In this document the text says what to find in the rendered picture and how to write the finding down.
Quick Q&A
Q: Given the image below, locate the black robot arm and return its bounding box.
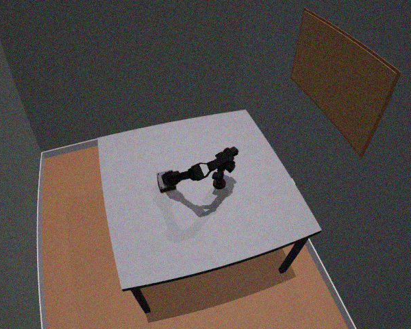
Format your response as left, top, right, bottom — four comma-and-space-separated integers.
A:
162, 147, 239, 188

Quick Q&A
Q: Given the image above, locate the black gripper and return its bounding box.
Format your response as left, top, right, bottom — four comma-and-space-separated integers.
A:
212, 163, 226, 181

